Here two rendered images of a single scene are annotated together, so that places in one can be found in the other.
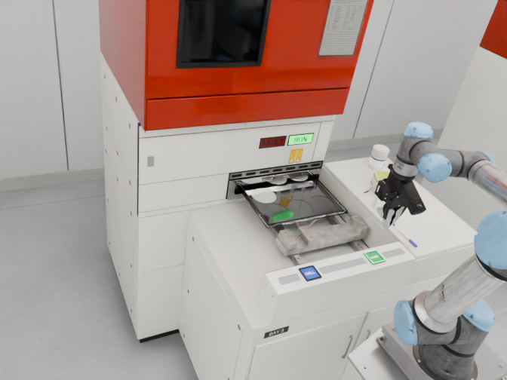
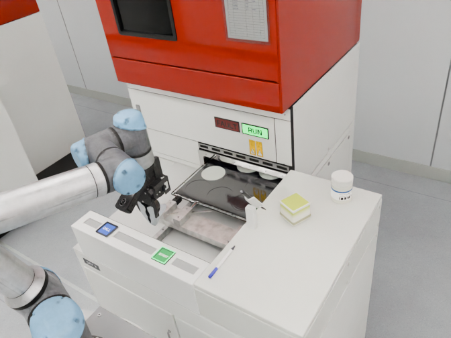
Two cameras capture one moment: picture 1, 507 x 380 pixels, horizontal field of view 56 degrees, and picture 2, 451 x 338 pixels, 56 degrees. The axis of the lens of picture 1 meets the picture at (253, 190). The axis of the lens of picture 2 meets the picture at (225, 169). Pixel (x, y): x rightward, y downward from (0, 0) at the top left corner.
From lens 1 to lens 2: 1.82 m
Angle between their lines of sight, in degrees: 56
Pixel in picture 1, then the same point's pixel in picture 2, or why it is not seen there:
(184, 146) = (156, 104)
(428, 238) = (238, 282)
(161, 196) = (154, 141)
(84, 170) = not seen: hidden behind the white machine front
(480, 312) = (43, 320)
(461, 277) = not seen: outside the picture
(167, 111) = (125, 68)
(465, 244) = (266, 320)
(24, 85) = not seen: hidden behind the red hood
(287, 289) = (79, 227)
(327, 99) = (256, 91)
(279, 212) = (198, 189)
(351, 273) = (127, 250)
